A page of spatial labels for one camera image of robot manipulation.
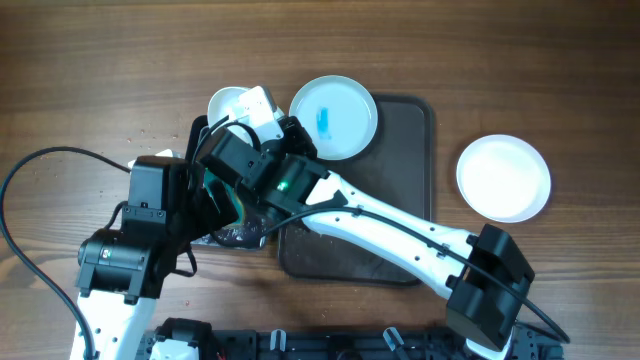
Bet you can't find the white plate front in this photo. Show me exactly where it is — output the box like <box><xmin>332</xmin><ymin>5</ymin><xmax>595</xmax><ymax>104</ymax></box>
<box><xmin>455</xmin><ymin>134</ymin><xmax>552</xmax><ymax>223</ymax></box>

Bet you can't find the green yellow sponge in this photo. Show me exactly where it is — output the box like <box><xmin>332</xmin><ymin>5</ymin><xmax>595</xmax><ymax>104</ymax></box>
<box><xmin>203</xmin><ymin>170</ymin><xmax>247</xmax><ymax>228</ymax></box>

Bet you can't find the pale blue plate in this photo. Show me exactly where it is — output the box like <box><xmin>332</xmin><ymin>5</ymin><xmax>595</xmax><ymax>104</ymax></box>
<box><xmin>289</xmin><ymin>75</ymin><xmax>379</xmax><ymax>161</ymax></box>

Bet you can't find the brown plastic serving tray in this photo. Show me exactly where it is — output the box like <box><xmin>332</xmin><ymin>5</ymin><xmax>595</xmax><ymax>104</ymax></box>
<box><xmin>278</xmin><ymin>94</ymin><xmax>433</xmax><ymax>287</ymax></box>

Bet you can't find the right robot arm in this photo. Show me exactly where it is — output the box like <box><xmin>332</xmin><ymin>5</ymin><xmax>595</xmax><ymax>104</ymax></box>
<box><xmin>192</xmin><ymin>117</ymin><xmax>535</xmax><ymax>359</ymax></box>

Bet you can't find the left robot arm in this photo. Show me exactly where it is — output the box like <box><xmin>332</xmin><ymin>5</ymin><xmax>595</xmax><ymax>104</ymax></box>
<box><xmin>71</xmin><ymin>156</ymin><xmax>239</xmax><ymax>359</ymax></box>

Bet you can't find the white plate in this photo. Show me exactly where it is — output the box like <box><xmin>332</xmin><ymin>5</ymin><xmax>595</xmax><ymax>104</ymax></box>
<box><xmin>455</xmin><ymin>134</ymin><xmax>552</xmax><ymax>223</ymax></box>
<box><xmin>207</xmin><ymin>86</ymin><xmax>249</xmax><ymax>128</ymax></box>

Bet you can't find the small black metal tray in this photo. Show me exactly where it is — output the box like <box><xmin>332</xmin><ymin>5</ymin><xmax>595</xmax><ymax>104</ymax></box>
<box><xmin>182</xmin><ymin>114</ymin><xmax>284</xmax><ymax>251</ymax></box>

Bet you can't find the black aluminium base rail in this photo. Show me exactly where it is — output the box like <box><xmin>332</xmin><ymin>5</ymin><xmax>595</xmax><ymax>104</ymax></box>
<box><xmin>212</xmin><ymin>326</ymin><xmax>565</xmax><ymax>360</ymax></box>

